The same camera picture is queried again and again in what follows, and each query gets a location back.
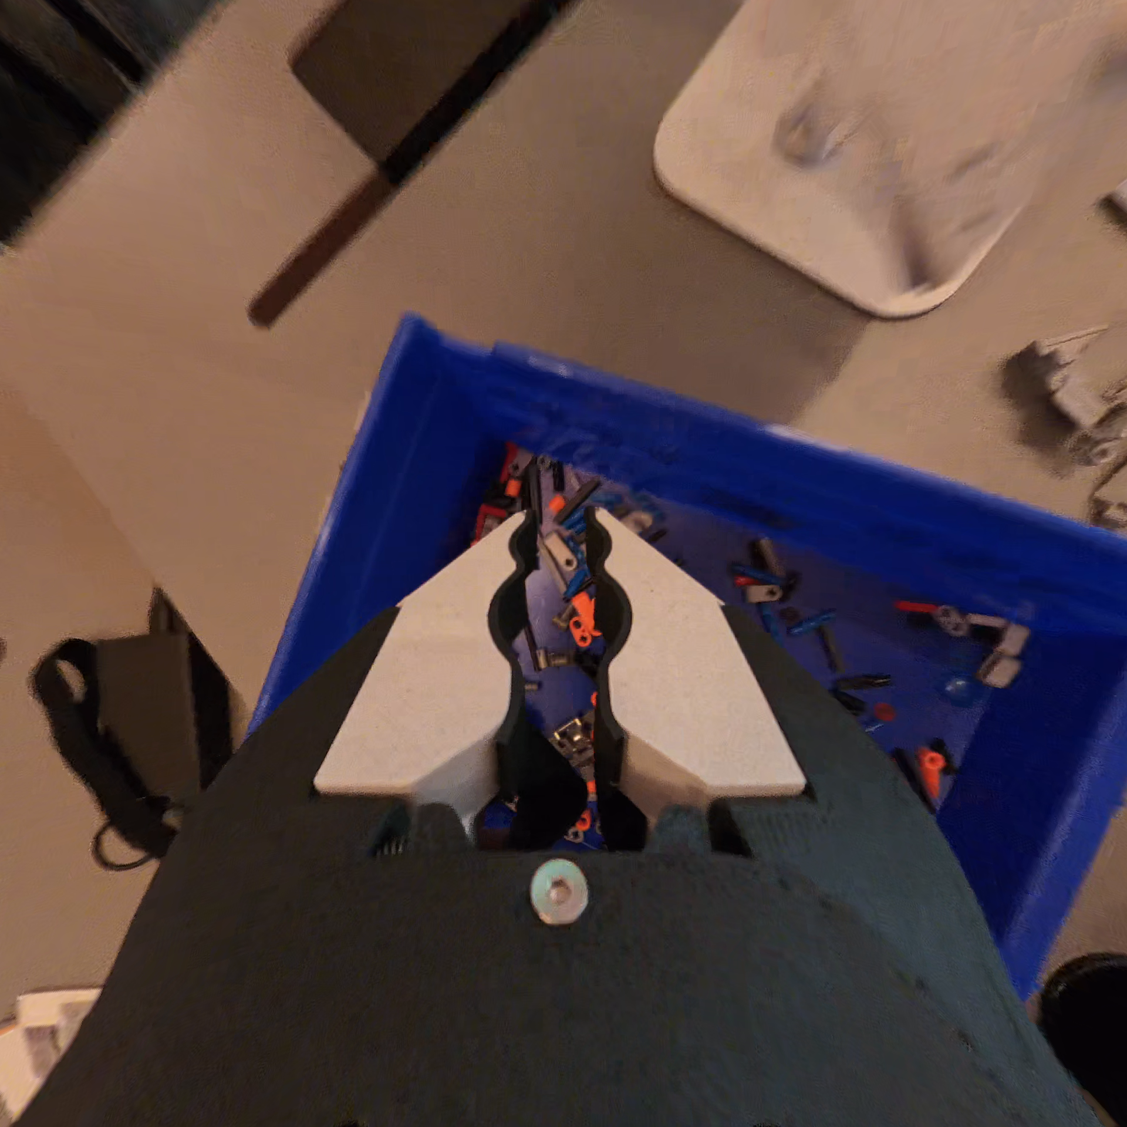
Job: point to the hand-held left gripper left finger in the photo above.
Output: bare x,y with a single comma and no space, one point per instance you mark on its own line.
422,694

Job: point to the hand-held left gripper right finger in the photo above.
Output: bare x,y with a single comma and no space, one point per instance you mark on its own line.
695,694

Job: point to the heap of mixed coloured pieces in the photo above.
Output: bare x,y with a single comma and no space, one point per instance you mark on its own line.
582,617

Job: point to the blue plastic bin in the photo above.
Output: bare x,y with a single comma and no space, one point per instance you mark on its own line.
422,460

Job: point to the printed white paper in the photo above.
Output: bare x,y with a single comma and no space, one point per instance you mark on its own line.
44,1030

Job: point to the black rounded object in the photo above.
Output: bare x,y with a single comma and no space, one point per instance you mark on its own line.
1085,1030

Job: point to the white rounded tray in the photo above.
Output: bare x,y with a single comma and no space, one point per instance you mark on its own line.
748,175

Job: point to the pale blue book stand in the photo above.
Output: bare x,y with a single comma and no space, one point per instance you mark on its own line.
806,136

